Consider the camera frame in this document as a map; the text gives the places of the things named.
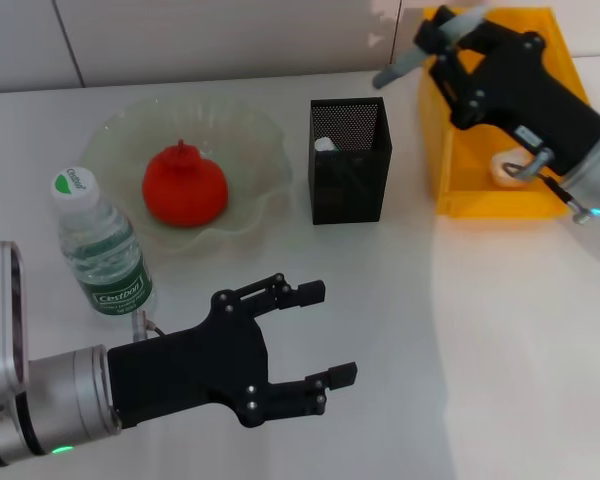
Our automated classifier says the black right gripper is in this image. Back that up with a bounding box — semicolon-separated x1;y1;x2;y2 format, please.
413;5;600;177

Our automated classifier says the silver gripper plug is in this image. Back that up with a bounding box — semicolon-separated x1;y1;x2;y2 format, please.
131;309;154;344
517;147;556;182

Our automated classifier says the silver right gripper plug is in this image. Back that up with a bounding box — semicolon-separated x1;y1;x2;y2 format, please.
517;147;556;182

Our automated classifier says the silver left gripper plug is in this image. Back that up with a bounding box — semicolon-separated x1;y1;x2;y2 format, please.
131;309;154;344

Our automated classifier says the yellow plastic bin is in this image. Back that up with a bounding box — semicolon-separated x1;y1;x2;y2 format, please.
418;5;592;221

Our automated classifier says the grey glitter marker pen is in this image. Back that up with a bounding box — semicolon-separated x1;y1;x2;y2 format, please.
372;2;492;90

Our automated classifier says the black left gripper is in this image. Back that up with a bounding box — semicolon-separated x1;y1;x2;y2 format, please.
106;272;359;431

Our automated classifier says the white paper ball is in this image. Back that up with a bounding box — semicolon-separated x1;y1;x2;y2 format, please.
489;147;537;189

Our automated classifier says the pale green glass fruit plate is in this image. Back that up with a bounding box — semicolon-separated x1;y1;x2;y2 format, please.
82;97;294;254

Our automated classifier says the red-orange fruit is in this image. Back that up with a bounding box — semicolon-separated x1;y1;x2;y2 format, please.
141;139;230;229

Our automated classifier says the clear water bottle green label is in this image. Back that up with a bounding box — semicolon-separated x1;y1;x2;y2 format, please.
49;165;157;319

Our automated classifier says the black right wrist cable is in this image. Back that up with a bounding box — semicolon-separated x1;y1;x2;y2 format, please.
502;159;590;214

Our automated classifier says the black mesh pen holder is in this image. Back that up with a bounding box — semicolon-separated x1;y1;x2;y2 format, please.
307;96;394;226

